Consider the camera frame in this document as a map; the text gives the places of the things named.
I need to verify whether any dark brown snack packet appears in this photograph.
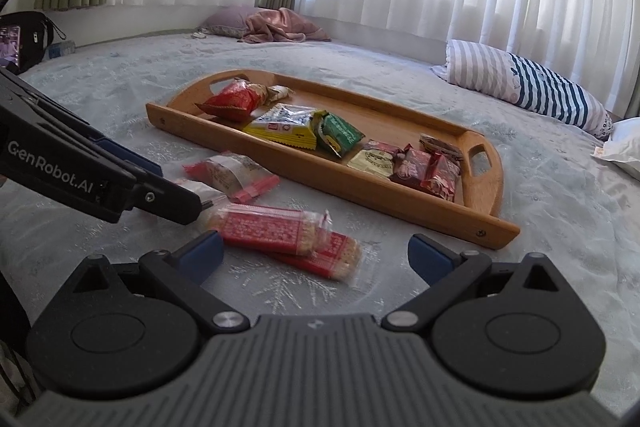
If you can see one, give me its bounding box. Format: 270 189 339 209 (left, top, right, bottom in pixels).
419 133 465 164

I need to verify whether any lavender pillow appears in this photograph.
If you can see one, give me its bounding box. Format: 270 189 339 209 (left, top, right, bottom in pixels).
199 6 261 38

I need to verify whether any red print cracker packet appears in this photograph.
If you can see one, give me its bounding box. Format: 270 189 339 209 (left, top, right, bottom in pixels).
277 232 364 282
200 203 332 256

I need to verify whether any purple rectangular object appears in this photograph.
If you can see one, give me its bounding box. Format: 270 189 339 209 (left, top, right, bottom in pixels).
0 24 23 75

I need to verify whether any bright red chocolate packet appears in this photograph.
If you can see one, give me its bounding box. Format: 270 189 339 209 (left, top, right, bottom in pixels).
419 153 462 204

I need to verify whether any black bag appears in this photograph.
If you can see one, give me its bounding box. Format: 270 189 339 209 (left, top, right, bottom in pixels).
0 11 68 62

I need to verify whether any small white candy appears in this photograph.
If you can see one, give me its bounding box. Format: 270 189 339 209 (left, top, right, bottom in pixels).
264 84 294 104

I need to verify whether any gold candy packet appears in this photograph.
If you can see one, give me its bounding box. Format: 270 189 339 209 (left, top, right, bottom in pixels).
346 141 403 179

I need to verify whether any pink blanket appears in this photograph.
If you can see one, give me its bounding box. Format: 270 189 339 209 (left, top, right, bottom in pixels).
237 8 332 44

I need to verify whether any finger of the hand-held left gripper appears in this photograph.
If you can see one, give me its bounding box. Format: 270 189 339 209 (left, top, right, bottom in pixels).
90 134 163 181
130 177 211 226

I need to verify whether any wooden tray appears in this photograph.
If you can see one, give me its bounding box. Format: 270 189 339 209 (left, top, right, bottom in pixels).
146 69 521 252

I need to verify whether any green snack packet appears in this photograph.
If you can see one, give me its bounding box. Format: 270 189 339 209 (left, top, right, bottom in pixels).
315 111 367 158

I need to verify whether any blue white striped pillow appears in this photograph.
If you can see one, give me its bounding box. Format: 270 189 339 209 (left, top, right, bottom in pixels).
431 39 615 138

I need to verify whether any red gold patterned snack packet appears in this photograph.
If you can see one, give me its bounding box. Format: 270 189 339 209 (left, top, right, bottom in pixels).
194 78 271 124

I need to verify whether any clear water bottle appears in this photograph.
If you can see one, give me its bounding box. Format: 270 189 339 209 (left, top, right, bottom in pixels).
44 40 77 60

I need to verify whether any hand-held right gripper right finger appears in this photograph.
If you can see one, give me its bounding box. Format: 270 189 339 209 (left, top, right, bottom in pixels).
380 234 569 334

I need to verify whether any yellow white biscuit packet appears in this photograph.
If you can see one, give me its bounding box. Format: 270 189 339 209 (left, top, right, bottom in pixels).
242 103 328 152

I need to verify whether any dark red chocolate bar packet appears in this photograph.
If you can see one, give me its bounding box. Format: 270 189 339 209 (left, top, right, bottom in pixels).
389 146 435 188

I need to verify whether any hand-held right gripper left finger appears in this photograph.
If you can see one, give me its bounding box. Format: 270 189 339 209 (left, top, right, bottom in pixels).
71 229 251 336

